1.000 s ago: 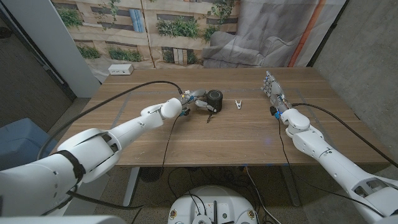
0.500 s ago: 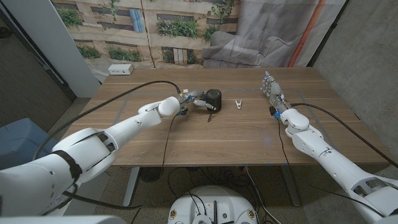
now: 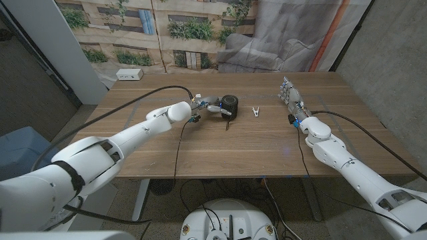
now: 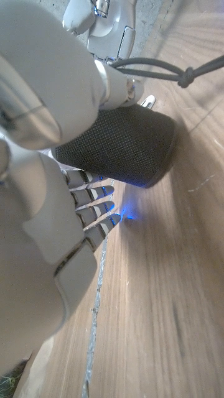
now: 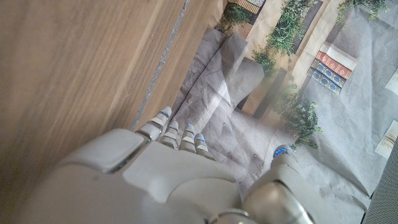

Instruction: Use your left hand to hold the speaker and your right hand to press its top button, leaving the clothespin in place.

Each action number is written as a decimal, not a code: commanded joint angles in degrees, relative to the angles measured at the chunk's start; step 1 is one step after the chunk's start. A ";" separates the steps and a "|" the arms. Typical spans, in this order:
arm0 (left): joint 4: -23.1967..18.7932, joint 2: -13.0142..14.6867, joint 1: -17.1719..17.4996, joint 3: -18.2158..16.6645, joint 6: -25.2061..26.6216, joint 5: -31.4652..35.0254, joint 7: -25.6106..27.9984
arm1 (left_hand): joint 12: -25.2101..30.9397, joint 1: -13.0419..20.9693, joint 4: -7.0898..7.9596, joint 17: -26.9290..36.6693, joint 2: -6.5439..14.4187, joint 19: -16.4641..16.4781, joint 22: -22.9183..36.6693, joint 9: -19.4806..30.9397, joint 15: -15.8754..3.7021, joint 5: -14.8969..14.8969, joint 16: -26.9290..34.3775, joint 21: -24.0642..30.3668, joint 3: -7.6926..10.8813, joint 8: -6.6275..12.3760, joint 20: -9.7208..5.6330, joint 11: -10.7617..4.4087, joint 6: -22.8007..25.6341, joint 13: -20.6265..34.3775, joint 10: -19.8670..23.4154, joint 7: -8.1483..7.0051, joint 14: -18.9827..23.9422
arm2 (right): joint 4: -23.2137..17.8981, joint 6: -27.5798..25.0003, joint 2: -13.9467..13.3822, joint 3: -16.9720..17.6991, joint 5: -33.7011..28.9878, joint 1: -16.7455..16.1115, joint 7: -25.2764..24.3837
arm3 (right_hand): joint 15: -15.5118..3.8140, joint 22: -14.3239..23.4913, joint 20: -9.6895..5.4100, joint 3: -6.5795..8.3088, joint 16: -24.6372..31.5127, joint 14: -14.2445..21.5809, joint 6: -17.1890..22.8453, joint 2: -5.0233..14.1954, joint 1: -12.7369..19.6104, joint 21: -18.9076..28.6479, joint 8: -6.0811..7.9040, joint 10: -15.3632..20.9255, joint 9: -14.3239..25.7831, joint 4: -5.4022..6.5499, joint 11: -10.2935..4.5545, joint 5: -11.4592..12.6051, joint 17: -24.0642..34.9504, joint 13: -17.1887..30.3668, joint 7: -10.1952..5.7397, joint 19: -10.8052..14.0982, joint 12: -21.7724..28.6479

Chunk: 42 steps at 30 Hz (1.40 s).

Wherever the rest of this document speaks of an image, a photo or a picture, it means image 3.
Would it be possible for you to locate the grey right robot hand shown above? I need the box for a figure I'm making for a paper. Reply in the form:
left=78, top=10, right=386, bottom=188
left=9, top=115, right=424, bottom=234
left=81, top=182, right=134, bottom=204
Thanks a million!
left=278, top=76, right=313, bottom=123

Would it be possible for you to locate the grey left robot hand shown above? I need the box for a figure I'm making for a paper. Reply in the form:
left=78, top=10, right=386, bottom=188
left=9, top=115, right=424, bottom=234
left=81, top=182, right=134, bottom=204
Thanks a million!
left=191, top=95, right=233, bottom=117

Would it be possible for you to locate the black cylindrical speaker with strap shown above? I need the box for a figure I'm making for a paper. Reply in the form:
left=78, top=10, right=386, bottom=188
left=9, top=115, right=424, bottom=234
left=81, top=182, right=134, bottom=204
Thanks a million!
left=220, top=94, right=240, bottom=131

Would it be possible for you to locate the printed fabric backdrop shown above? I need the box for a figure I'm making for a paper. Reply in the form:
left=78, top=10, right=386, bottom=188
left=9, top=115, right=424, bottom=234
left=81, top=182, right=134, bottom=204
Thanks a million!
left=55, top=0, right=373, bottom=89

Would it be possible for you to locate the white power strip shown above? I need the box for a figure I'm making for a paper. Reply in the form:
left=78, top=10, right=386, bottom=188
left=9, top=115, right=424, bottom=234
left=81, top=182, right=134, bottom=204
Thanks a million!
left=115, top=68, right=144, bottom=81

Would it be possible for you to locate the black backdrop pole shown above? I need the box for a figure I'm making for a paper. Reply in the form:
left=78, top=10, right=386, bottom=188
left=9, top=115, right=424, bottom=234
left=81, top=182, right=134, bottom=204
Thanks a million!
left=329, top=0, right=377, bottom=72

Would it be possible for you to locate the black round floor object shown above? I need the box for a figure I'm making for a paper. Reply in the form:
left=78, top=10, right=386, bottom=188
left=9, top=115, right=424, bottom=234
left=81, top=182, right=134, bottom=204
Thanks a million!
left=149, top=179, right=177, bottom=197

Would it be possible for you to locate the grey table leg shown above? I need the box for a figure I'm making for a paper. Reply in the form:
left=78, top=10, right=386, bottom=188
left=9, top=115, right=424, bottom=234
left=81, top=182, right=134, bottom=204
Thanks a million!
left=302, top=176, right=324, bottom=223

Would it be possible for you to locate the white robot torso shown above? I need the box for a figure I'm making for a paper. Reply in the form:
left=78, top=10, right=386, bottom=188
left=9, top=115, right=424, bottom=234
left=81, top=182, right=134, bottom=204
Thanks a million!
left=179, top=199, right=277, bottom=240

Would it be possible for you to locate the white table leg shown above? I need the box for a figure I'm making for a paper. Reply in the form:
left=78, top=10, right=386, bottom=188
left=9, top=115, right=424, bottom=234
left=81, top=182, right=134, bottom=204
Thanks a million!
left=131, top=179, right=151, bottom=223

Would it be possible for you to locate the white pillar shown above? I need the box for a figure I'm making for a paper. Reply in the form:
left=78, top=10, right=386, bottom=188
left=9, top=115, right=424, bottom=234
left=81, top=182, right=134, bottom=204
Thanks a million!
left=1, top=0, right=109, bottom=106

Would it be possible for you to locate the blue plastic bin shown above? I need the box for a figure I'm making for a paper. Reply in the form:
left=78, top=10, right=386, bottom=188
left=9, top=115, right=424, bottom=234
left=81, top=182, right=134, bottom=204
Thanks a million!
left=0, top=125, right=56, bottom=183

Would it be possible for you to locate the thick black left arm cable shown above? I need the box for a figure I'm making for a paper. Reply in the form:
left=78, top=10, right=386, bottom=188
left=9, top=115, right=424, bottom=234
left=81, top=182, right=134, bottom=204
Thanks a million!
left=31, top=85, right=195, bottom=225

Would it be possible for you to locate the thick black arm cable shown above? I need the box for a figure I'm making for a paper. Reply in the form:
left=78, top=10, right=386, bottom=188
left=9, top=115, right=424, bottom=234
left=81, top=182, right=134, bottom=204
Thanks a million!
left=31, top=85, right=195, bottom=225
left=310, top=110, right=427, bottom=183

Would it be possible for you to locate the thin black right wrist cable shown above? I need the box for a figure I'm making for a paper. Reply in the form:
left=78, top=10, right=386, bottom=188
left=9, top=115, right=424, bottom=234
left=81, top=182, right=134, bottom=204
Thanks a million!
left=296, top=127, right=414, bottom=233

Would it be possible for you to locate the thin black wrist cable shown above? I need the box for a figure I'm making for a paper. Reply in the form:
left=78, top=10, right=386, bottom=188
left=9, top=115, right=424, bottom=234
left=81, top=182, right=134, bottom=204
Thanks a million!
left=172, top=120, right=190, bottom=183
left=296, top=127, right=414, bottom=233

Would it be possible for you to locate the thin black left wrist cable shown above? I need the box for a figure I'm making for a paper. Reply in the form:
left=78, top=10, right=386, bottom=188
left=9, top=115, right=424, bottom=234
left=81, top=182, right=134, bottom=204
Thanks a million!
left=172, top=120, right=190, bottom=183

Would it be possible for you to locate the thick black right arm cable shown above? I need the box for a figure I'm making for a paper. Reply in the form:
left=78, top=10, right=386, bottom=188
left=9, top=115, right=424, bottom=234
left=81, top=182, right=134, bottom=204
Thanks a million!
left=310, top=110, right=427, bottom=183

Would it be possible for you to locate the white floor cable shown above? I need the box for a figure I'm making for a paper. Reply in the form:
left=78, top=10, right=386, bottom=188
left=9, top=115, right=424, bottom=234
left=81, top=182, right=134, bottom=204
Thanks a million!
left=262, top=178, right=303, bottom=240

